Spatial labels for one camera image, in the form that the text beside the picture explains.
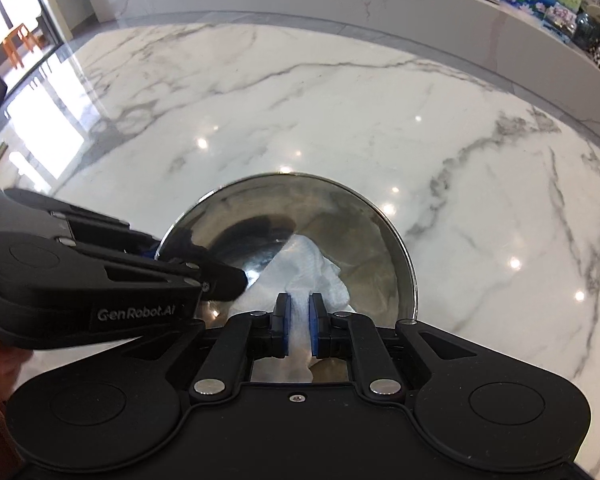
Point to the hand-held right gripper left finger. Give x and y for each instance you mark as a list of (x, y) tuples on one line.
[(286, 325)]

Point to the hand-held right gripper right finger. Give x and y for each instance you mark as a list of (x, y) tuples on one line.
[(314, 325)]

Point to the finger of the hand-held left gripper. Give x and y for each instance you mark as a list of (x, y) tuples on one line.
[(150, 251), (225, 282)]

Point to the white cloth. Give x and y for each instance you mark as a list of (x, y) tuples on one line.
[(305, 270)]

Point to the blue steel bowl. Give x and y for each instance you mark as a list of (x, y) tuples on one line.
[(330, 220)]

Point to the person's left hand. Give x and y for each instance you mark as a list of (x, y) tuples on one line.
[(0, 370)]

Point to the orange wooden stool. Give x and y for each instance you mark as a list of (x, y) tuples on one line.
[(14, 42), (29, 32)]

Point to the small framed photo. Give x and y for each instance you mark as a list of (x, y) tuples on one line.
[(561, 21)]

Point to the dark glass jar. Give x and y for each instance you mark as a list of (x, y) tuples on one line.
[(587, 32)]

